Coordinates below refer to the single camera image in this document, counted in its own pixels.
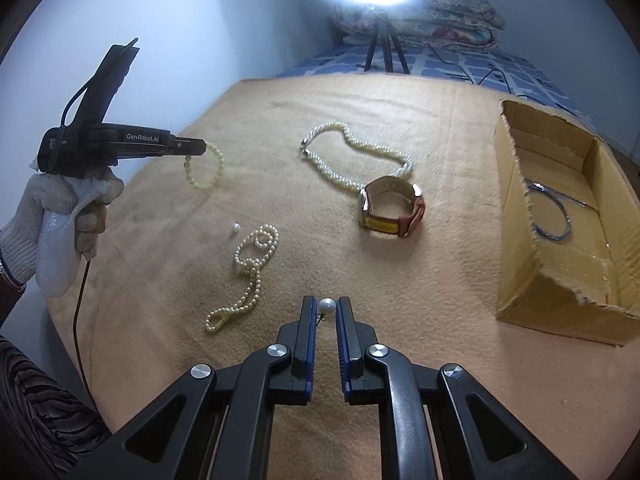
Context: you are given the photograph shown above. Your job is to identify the yellow bead bracelet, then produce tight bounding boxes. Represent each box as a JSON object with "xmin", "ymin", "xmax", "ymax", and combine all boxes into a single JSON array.
[{"xmin": 183, "ymin": 142, "xmax": 226, "ymax": 191}]

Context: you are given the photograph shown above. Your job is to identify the long white pearl strand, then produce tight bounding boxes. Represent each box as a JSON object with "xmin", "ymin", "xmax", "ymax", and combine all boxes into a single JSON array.
[{"xmin": 205, "ymin": 223, "xmax": 280, "ymax": 334}]

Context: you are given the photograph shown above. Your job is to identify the white pearl earring stud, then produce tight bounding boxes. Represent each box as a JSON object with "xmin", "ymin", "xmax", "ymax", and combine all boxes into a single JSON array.
[{"xmin": 317, "ymin": 297, "xmax": 336, "ymax": 323}]

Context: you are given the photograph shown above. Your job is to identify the thick cream pearl necklace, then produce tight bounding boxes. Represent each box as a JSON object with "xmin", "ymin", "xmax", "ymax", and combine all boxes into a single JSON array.
[{"xmin": 299, "ymin": 121, "xmax": 416, "ymax": 194}]

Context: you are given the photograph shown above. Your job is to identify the brown leather wrist watch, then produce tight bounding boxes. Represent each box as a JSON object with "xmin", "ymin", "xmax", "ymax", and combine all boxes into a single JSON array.
[{"xmin": 359, "ymin": 176, "xmax": 425, "ymax": 238}]

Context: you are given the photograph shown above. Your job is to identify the brown cardboard box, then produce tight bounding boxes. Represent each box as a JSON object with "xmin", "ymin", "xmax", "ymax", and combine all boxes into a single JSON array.
[{"xmin": 495, "ymin": 100, "xmax": 639, "ymax": 346}]

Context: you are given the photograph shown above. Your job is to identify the dark blue bangle ring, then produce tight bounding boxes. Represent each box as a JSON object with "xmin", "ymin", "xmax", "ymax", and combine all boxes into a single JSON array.
[{"xmin": 525, "ymin": 180, "xmax": 573, "ymax": 243}]

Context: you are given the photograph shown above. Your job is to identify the striped dark sleeve forearm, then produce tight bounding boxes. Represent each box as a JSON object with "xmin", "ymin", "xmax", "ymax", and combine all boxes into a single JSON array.
[{"xmin": 0, "ymin": 278, "xmax": 109, "ymax": 480}]

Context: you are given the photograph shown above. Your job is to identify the white gloved left hand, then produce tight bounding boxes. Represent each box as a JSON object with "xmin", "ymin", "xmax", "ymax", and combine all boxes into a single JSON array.
[{"xmin": 1, "ymin": 168, "xmax": 125, "ymax": 298}]

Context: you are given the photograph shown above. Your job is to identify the black tripod stand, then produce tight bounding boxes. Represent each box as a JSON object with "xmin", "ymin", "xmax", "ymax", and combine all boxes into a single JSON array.
[{"xmin": 362, "ymin": 8, "xmax": 410, "ymax": 75}]

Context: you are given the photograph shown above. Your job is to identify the folded floral quilts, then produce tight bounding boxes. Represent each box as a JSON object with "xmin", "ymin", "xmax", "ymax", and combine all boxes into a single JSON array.
[{"xmin": 332, "ymin": 0, "xmax": 506, "ymax": 51}]

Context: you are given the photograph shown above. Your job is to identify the blue patterned bed sheet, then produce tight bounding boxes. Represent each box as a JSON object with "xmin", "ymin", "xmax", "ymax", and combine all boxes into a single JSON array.
[{"xmin": 281, "ymin": 46, "xmax": 592, "ymax": 126}]

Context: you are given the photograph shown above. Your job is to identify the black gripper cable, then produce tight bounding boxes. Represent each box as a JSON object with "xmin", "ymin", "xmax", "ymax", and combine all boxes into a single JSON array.
[{"xmin": 72, "ymin": 259, "xmax": 101, "ymax": 421}]

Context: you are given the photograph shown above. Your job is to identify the black cable on bed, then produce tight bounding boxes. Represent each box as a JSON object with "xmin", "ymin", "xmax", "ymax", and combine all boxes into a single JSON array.
[{"xmin": 424, "ymin": 44, "xmax": 526, "ymax": 97}]

